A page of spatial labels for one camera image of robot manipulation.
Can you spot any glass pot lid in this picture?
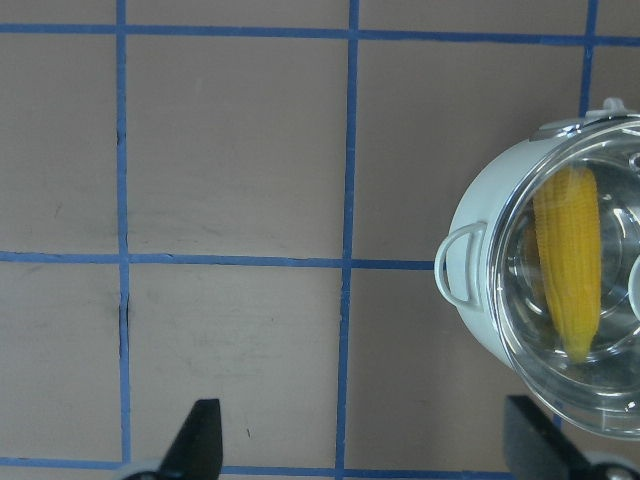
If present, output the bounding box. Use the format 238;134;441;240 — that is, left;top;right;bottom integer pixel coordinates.
489;115;639;440

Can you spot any grey cooking pot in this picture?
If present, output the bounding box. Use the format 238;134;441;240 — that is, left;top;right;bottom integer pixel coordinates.
434;97;639;440

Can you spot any yellow corn cob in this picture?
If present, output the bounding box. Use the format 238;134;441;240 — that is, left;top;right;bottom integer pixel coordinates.
528;167;602;364

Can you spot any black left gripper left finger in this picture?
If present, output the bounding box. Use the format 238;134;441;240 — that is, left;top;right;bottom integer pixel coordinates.
117;399;222;479

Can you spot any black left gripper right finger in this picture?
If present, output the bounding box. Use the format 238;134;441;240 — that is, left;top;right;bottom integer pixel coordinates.
503;395;639;480

